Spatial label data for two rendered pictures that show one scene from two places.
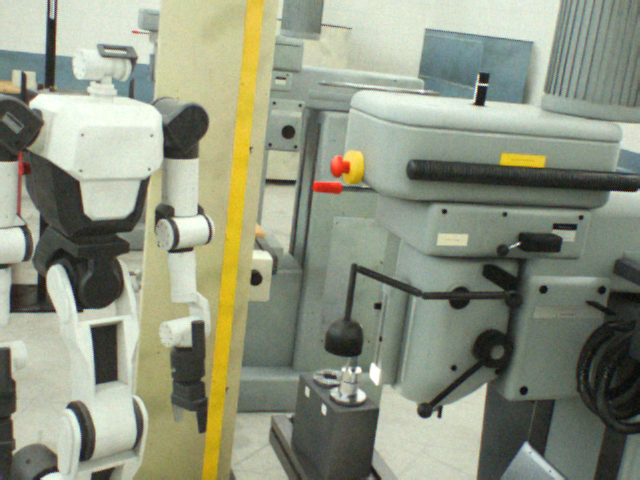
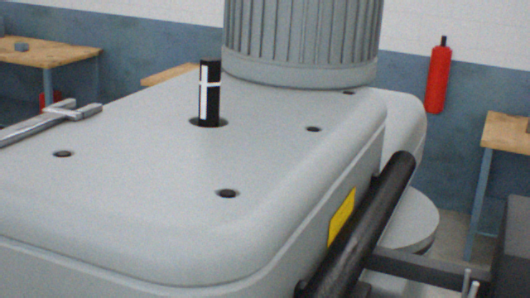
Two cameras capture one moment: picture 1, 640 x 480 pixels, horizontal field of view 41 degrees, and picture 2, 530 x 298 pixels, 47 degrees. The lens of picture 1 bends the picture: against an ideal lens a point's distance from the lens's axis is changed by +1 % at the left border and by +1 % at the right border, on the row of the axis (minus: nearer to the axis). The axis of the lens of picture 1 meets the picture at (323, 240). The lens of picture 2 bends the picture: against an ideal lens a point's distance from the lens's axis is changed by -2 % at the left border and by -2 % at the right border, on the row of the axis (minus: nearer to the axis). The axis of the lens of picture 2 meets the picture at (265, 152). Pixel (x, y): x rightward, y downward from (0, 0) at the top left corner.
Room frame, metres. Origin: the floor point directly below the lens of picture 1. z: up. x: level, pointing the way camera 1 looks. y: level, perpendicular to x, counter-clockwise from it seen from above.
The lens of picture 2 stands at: (1.18, 0.12, 2.07)
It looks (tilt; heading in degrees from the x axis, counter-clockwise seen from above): 21 degrees down; 312
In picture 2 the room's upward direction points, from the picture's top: 4 degrees clockwise
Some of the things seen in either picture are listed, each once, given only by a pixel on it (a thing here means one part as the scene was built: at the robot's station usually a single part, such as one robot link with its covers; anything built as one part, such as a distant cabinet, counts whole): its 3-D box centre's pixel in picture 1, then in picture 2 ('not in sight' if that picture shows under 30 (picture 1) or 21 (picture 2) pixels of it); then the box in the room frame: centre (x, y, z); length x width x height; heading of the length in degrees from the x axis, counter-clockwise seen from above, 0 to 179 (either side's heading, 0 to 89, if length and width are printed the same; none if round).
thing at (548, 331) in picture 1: (528, 318); not in sight; (1.65, -0.44, 1.47); 0.24 x 0.19 x 0.26; 21
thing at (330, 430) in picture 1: (334, 421); not in sight; (1.96, -0.08, 1.03); 0.22 x 0.12 x 0.20; 27
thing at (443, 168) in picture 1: (527, 176); (356, 235); (1.46, -0.34, 1.79); 0.45 x 0.04 x 0.04; 111
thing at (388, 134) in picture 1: (478, 148); (213, 192); (1.59, -0.27, 1.81); 0.47 x 0.26 x 0.16; 111
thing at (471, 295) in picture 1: (466, 295); not in sight; (1.40, -0.26, 1.58); 0.17 x 0.01 x 0.01; 113
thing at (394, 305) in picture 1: (389, 330); not in sight; (1.55, -0.15, 1.45); 0.04 x 0.04 x 0.21; 21
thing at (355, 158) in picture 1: (353, 167); not in sight; (1.51, -0.04, 1.76); 0.06 x 0.02 x 0.06; 21
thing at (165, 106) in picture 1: (178, 128); not in sight; (2.09, 0.39, 1.70); 0.12 x 0.09 x 0.14; 40
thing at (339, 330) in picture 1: (345, 333); not in sight; (1.49, -0.06, 1.45); 0.07 x 0.07 x 0.06
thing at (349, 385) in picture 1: (349, 383); not in sight; (1.91, -0.11, 1.16); 0.05 x 0.05 x 0.06
